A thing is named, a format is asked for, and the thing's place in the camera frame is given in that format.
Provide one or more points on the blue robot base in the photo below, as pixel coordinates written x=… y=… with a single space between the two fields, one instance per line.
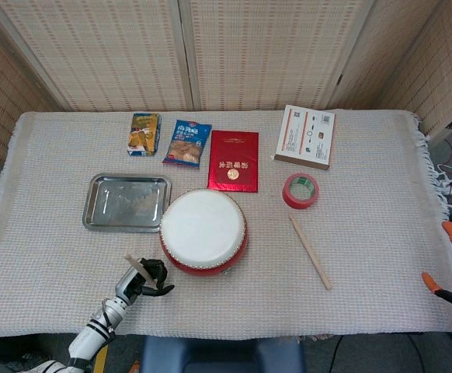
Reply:
x=218 y=353

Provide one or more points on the blue snack bag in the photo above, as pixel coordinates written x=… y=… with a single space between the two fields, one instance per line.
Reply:
x=187 y=143

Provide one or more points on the stainless steel tray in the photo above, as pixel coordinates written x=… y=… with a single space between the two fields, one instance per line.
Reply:
x=125 y=202

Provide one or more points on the yellow and blue snack box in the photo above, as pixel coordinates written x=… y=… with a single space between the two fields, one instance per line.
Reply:
x=144 y=134

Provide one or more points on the wooden drumstick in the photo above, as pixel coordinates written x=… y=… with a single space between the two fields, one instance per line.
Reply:
x=310 y=252
x=138 y=267

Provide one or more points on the white woven tablecloth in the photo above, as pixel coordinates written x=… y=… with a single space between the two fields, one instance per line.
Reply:
x=366 y=252

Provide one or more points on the red tape roll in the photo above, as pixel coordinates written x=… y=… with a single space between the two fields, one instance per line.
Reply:
x=288 y=198

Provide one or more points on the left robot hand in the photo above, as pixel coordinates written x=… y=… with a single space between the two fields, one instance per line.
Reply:
x=127 y=285

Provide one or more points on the woven folding screen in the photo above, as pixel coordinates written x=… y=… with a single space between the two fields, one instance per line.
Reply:
x=94 y=58

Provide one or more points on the red drum with white skin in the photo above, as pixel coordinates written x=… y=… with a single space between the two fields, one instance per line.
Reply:
x=202 y=229

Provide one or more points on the red certificate booklet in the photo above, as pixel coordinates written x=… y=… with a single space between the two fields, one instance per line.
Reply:
x=231 y=155

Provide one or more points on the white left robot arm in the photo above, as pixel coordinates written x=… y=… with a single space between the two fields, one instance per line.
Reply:
x=90 y=338

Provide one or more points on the cardboard box with white label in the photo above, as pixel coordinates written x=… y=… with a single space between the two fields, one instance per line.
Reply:
x=307 y=136

